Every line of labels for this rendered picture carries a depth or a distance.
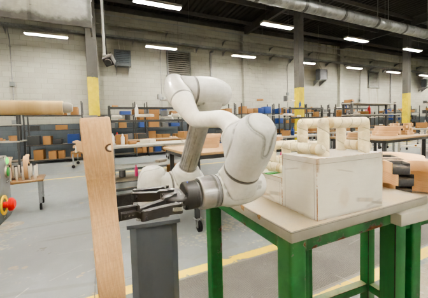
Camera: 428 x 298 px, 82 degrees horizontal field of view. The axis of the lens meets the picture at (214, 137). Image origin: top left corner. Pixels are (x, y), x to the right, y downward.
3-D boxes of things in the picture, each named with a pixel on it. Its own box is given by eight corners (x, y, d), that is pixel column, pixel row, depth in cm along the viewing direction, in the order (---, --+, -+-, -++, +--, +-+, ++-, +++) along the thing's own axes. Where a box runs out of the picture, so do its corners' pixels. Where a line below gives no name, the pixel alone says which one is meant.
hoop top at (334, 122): (323, 128, 68) (323, 117, 68) (314, 128, 71) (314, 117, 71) (372, 127, 76) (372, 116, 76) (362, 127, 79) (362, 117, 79)
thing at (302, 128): (302, 154, 76) (302, 123, 75) (295, 153, 79) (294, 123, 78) (310, 153, 77) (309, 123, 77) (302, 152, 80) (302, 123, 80)
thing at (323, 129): (323, 157, 68) (323, 123, 68) (314, 156, 71) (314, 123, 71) (332, 156, 70) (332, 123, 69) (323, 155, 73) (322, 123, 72)
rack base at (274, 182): (283, 206, 80) (283, 178, 80) (255, 193, 95) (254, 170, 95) (342, 194, 91) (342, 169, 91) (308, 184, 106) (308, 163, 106)
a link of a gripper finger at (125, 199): (132, 193, 63) (131, 192, 63) (101, 198, 60) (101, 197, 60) (132, 204, 63) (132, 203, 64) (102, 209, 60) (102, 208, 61)
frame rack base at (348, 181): (318, 222, 67) (318, 158, 66) (281, 205, 80) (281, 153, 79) (383, 205, 78) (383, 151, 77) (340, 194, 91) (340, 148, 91)
